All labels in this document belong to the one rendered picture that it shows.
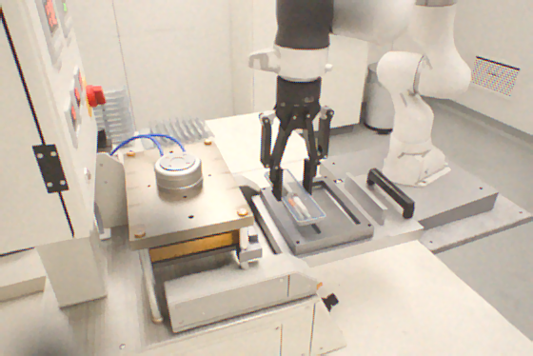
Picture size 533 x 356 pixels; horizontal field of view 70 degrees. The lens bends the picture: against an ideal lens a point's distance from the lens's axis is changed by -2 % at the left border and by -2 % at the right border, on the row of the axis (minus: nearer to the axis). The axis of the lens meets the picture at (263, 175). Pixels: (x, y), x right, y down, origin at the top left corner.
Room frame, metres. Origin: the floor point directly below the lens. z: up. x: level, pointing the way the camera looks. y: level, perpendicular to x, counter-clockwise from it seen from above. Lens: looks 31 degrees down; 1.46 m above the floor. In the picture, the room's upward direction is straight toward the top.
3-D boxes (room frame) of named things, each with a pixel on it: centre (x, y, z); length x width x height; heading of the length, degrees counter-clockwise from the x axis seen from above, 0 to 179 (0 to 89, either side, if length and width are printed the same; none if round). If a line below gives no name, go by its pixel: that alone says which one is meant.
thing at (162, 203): (0.57, 0.18, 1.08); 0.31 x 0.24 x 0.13; 19
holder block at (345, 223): (0.65, -0.10, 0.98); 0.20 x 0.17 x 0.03; 19
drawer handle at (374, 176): (0.71, -0.28, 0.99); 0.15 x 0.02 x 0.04; 19
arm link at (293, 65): (0.64, -0.04, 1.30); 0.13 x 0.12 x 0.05; 19
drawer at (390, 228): (0.66, -0.15, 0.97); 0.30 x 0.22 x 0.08; 109
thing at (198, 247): (0.57, 0.14, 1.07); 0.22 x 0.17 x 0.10; 19
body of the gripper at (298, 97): (0.63, -0.06, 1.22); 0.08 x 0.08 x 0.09
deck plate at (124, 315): (0.55, 0.17, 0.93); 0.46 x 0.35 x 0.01; 109
